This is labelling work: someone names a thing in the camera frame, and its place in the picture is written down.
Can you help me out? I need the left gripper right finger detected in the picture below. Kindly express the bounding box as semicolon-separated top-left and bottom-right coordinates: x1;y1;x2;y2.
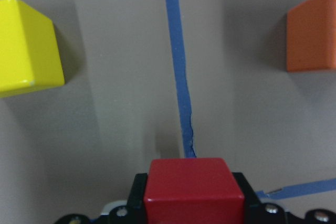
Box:
232;172;335;223

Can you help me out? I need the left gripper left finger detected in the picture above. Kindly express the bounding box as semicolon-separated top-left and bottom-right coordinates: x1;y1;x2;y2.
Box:
56;173;147;223

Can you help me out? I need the red wooden block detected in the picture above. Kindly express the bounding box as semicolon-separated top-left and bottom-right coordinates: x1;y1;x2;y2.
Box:
144;158;245;223

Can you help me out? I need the yellow wooden block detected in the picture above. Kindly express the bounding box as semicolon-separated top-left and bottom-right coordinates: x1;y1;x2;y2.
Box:
1;0;65;98

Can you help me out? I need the orange wooden block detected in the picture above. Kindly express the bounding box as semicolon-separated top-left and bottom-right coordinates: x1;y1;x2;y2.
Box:
286;0;335;72

